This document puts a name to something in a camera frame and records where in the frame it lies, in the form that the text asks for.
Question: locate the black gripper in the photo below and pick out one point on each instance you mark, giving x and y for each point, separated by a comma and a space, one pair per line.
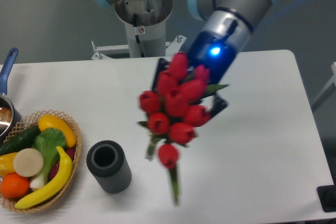
215, 53

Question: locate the red tulip bouquet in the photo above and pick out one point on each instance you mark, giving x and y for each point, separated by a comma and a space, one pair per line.
171, 117

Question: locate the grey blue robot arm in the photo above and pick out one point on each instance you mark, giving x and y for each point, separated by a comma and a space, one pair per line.
228, 26

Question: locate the grey ribbed vase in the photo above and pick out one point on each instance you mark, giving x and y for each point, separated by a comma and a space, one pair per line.
108, 164

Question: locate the dark red fruit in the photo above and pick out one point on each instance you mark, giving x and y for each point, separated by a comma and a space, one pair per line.
71, 153

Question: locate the yellow squash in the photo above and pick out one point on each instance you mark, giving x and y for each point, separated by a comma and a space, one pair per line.
52, 121

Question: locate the green bok choy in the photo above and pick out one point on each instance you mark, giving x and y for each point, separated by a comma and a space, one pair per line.
46, 143

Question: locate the yellow banana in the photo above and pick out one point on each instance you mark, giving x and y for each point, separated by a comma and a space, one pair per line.
52, 187

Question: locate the woven wicker basket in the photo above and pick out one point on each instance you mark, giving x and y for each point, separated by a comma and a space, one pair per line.
28, 122

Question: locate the black device at edge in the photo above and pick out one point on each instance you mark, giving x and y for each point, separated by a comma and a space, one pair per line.
327, 197

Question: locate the green cucumber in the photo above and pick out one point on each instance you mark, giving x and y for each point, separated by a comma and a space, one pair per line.
20, 141

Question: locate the beige round disc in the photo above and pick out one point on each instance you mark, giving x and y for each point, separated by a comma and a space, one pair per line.
28, 162

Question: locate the yellow bell pepper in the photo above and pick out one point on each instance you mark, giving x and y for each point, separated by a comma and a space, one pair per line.
6, 164

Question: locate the orange fruit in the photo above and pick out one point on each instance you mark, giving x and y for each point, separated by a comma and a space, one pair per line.
15, 186

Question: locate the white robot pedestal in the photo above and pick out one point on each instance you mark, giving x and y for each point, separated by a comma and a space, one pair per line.
145, 28

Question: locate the white frame at right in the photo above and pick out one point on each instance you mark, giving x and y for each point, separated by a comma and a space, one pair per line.
324, 92

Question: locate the blue handled saucepan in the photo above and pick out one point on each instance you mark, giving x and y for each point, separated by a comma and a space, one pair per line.
9, 115

